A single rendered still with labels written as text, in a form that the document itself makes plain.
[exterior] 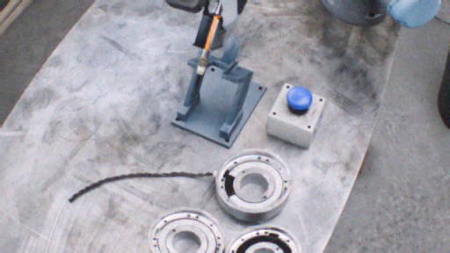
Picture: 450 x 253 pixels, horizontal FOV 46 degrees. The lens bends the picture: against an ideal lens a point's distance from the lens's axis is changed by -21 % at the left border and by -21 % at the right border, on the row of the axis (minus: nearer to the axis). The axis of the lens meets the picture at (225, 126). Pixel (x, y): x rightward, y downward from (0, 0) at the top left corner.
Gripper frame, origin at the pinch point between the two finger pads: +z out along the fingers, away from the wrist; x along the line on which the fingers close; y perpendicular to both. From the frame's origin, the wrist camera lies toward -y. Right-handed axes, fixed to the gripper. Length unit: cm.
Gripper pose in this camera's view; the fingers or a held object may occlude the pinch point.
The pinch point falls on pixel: (214, 23)
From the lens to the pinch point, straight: 86.3
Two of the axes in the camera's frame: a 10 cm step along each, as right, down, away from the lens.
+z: -0.1, 5.9, 8.1
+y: 4.6, -7.2, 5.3
